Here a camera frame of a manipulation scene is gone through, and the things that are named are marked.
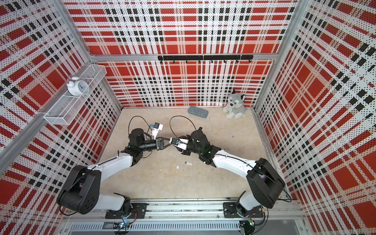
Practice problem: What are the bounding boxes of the black hook rail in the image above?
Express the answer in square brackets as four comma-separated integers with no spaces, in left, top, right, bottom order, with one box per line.
[157,54,254,62]

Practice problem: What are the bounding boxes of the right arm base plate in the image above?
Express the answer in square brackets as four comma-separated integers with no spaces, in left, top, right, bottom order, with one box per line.
[223,202,264,218]

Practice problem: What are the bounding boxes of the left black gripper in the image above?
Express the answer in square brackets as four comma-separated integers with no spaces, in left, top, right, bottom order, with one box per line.
[139,137,173,152]

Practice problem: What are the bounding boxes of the grey rectangular case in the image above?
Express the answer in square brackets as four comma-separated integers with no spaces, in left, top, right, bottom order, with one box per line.
[188,106,209,118]

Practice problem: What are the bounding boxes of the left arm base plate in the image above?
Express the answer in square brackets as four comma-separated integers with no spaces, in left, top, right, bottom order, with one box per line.
[105,203,148,219]

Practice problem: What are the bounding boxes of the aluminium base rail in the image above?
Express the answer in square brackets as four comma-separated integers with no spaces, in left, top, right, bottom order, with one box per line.
[57,198,311,235]

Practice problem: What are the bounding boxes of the white alarm clock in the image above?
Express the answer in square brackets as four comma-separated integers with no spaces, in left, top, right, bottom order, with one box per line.
[67,76,89,97]

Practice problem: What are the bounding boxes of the white wire mesh shelf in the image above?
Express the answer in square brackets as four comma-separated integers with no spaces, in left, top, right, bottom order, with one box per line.
[44,64,107,125]

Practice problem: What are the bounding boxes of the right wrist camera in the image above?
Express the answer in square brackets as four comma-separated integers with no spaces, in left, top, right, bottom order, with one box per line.
[169,138,189,150]

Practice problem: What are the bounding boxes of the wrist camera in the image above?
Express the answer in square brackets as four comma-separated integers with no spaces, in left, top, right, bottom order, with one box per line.
[150,122,163,140]
[169,138,189,150]

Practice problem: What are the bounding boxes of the grey husky plush toy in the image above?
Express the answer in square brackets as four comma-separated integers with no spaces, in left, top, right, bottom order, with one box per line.
[223,88,247,119]

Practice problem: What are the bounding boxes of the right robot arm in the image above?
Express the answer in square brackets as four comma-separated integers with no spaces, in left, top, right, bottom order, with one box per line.
[170,128,286,217]

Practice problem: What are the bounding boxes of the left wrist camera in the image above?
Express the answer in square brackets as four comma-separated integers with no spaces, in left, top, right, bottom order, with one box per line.
[150,122,163,140]

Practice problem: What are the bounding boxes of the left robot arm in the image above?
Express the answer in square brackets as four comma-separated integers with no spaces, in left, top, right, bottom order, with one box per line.
[56,128,171,215]

